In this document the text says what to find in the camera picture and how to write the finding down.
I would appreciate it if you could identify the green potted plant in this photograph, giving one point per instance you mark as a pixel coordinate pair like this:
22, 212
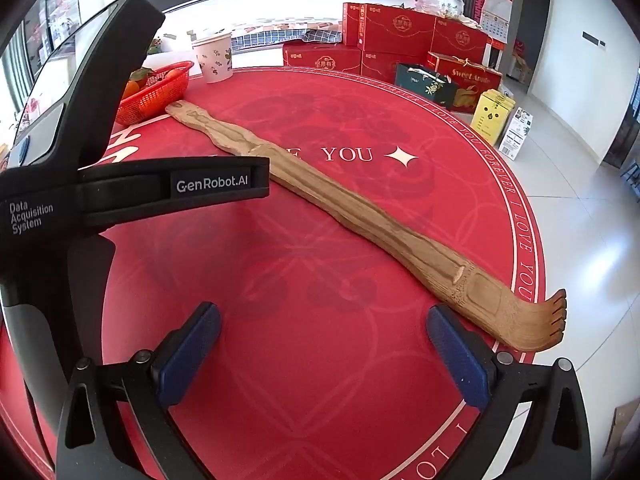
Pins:
156, 45

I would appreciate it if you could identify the round red printed mat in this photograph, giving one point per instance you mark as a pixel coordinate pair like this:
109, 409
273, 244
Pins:
325, 310

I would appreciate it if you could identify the long wooden back scratcher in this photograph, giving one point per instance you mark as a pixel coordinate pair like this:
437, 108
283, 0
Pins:
350, 210

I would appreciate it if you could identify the red plastic basket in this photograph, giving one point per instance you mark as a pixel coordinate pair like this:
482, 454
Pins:
160, 97

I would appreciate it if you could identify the floral paper cup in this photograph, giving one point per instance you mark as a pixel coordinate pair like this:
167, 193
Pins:
215, 60

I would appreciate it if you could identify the blue checkered cloth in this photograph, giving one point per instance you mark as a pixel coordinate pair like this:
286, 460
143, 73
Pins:
320, 35

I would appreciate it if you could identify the dark green gift bag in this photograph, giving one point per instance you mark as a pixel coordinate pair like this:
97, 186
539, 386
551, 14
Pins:
425, 90

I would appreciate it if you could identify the wall calendar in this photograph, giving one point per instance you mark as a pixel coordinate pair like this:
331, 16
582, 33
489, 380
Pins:
497, 15

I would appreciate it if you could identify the yellow carton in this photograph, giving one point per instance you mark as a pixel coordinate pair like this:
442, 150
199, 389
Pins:
490, 120

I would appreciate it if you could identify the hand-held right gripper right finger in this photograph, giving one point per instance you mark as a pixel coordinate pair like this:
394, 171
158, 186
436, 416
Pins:
460, 355

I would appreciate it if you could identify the white printed carton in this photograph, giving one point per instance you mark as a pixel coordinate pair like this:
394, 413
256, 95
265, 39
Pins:
515, 132

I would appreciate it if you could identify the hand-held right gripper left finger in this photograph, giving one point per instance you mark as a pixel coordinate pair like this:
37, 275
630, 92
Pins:
192, 350

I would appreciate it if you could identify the brown cardboard box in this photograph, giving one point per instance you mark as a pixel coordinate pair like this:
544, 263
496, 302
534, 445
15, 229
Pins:
522, 67

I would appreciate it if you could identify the glass display cabinet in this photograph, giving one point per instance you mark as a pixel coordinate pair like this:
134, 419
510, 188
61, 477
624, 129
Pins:
55, 15

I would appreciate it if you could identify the red gift box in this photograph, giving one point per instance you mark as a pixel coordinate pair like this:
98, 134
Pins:
322, 60
395, 27
460, 37
390, 65

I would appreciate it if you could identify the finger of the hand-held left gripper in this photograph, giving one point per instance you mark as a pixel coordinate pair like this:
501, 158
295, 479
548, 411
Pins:
210, 180

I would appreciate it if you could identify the pile of leafy mandarins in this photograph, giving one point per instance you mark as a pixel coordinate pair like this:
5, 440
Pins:
131, 87

